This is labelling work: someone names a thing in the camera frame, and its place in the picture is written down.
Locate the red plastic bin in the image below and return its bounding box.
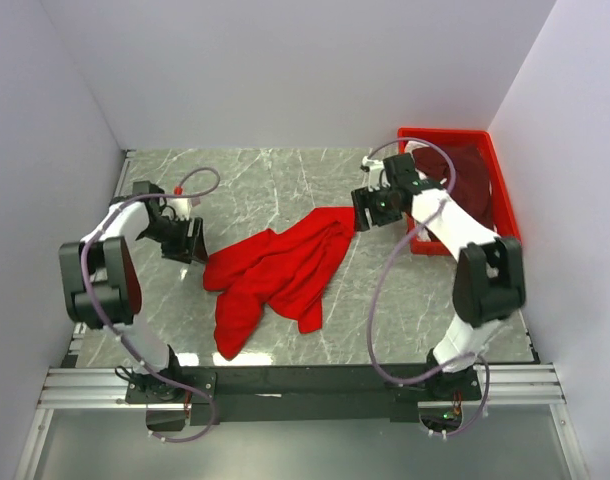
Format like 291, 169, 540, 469
394, 127, 521, 256

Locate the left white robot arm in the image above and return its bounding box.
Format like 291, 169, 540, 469
59, 181, 209, 400

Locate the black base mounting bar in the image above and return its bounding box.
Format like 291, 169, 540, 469
114, 365, 482, 432

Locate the dark maroon t shirt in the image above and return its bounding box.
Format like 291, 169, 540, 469
412, 144, 494, 229

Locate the red t shirt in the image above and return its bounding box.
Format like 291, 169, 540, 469
203, 207, 355, 360

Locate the aluminium frame rail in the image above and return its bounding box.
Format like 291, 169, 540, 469
37, 364, 566, 410

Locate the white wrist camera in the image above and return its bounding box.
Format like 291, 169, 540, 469
165, 186, 200, 221
360, 156, 384, 173

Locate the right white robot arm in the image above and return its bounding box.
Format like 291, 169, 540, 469
352, 153, 526, 386

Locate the white pink t shirt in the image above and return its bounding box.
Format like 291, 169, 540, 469
404, 140, 426, 153

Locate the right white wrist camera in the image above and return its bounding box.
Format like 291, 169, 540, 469
360, 156, 384, 173

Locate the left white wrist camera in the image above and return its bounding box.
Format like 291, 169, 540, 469
165, 186, 200, 221

